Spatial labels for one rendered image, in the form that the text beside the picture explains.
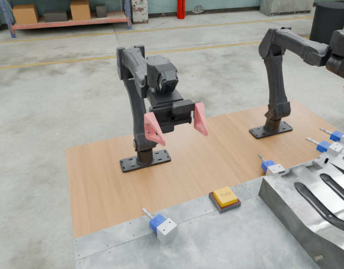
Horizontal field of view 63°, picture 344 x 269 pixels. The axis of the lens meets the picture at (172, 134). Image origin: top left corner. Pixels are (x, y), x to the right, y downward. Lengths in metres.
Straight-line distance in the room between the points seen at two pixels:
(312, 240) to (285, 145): 0.51
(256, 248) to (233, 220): 0.11
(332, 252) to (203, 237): 0.34
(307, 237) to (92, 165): 0.78
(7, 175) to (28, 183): 0.22
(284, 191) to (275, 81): 0.49
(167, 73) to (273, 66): 0.71
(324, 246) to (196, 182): 0.45
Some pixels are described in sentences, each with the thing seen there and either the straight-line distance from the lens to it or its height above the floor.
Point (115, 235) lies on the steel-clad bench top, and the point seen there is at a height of 0.80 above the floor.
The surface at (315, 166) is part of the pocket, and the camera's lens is 1.12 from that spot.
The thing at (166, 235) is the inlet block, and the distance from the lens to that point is 0.86.
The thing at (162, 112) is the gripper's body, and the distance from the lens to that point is 0.65.
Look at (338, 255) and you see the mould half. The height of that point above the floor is 0.90.
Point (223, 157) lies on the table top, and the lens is 1.17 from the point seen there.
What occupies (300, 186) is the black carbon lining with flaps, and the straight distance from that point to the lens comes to 1.01.
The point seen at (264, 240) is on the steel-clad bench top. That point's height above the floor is 0.80.
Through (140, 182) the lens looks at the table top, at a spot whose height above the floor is 0.80.
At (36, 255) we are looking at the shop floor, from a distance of 1.96.
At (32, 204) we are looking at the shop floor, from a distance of 2.23.
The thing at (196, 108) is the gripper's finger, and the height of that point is 1.23.
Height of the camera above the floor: 1.56
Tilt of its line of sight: 37 degrees down
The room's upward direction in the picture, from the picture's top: straight up
